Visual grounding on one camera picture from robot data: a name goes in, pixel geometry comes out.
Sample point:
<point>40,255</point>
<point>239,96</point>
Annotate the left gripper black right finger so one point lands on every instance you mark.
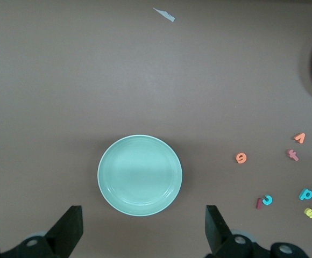
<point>217,236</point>

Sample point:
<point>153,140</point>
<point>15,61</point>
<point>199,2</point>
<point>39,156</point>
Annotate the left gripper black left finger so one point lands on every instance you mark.
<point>66,233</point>

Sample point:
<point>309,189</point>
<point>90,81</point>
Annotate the dark red foam letter l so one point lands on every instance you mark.
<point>259,203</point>

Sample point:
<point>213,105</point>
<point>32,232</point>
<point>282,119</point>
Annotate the teal foam letter c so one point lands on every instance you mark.
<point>269,200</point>

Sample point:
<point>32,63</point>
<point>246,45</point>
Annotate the orange foam letter g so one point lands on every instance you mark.
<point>241,160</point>

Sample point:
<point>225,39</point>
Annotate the green plate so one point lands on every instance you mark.
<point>140,176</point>

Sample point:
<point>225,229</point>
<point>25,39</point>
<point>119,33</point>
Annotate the yellow foam letter s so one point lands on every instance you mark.
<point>310,213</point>

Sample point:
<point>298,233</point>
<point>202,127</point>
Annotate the teal foam letter p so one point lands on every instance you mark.
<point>304,195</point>

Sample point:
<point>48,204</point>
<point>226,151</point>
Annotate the salmon foam letter f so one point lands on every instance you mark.
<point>293,155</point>

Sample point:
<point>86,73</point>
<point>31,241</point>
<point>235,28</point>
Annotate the orange foam letter v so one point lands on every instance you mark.
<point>301,137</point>

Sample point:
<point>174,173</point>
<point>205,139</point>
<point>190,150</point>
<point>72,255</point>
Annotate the brown paper table cover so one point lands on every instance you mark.
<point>64,80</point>

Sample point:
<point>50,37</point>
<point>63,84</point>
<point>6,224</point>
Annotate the white paper scrap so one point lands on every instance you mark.
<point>164,14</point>

